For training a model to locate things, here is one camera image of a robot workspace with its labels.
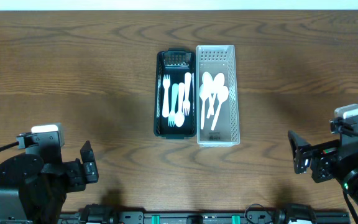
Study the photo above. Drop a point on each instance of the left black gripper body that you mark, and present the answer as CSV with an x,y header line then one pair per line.
x,y
73,180

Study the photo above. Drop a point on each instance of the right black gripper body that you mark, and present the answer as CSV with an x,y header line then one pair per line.
x,y
329,155

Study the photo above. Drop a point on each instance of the teal plastic fork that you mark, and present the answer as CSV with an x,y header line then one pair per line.
x,y
174,95

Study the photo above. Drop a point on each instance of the white plastic spoon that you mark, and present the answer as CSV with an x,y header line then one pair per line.
x,y
222,96
218,82
204,94
207,82
180,117

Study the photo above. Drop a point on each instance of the white plastic fork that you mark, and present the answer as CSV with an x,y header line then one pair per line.
x,y
166,86
186,102

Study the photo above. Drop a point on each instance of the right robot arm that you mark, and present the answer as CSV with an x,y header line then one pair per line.
x,y
346,170

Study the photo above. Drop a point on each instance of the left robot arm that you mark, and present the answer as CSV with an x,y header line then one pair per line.
x,y
34,185

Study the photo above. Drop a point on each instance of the clear plastic basket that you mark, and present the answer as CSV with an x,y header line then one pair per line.
x,y
218,59

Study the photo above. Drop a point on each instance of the black plastic basket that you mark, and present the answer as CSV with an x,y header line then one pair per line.
x,y
175,63

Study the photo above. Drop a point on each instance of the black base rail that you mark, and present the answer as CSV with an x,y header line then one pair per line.
x,y
255,213

